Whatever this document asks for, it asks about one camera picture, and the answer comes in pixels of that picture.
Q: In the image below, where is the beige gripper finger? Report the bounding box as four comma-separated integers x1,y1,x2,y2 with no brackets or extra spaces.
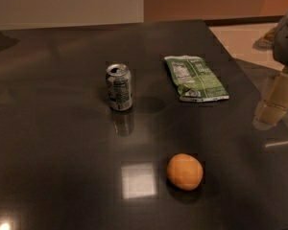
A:
252,66,288,130

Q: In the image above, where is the orange fruit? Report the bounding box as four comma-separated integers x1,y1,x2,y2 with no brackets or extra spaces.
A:
167,153,204,191

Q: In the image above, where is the green chip bag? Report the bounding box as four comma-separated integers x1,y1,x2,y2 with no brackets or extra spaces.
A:
164,56,229,103

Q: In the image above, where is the silver green soda can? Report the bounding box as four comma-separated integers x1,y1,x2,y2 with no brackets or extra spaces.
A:
106,63,132,111

